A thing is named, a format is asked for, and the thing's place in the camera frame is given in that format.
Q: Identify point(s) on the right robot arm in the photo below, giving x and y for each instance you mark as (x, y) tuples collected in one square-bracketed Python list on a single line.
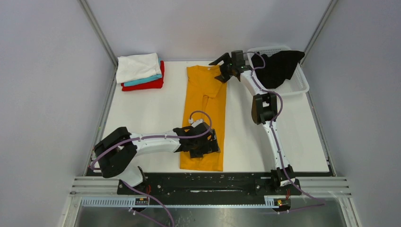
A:
[(267, 105)]

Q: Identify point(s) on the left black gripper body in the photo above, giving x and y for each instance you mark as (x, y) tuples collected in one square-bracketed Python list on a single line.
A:
[(204, 147)]

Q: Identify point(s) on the red folded t shirt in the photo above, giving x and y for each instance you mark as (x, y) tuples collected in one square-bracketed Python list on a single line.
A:
[(154, 84)]

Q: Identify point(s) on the white plastic basket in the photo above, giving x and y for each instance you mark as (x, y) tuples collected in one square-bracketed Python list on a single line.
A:
[(295, 86)]

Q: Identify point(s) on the white folded t shirt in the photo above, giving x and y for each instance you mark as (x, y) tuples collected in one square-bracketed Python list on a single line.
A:
[(136, 67)]

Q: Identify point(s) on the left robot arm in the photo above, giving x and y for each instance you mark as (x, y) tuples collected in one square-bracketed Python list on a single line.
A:
[(116, 153)]

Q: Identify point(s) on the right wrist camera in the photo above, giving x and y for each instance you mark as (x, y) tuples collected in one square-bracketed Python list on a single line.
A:
[(237, 57)]

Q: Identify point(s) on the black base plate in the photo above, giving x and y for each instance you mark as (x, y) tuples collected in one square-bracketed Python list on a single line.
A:
[(210, 188)]

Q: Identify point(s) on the white slotted cable duct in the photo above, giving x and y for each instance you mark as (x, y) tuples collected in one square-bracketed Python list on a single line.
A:
[(126, 202)]

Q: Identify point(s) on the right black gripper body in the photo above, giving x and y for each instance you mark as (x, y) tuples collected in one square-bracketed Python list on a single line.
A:
[(227, 67)]

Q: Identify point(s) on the right aluminium frame post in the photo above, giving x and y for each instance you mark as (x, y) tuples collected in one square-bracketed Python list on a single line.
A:
[(330, 8)]

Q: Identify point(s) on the teal folded t shirt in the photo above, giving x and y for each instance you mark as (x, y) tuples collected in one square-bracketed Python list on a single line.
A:
[(142, 81)]

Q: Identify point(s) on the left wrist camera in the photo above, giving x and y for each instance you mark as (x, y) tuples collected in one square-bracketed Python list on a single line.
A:
[(198, 127)]

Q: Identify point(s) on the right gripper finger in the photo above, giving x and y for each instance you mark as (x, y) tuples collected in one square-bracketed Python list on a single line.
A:
[(223, 77), (225, 59)]

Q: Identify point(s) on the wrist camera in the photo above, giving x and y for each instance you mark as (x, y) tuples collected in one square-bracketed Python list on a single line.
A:
[(198, 127), (237, 57)]

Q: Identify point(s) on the black t shirt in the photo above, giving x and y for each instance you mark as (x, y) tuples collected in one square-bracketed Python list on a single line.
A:
[(274, 70)]

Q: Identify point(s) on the yellow t shirt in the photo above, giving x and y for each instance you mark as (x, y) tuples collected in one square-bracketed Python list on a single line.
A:
[(206, 93)]

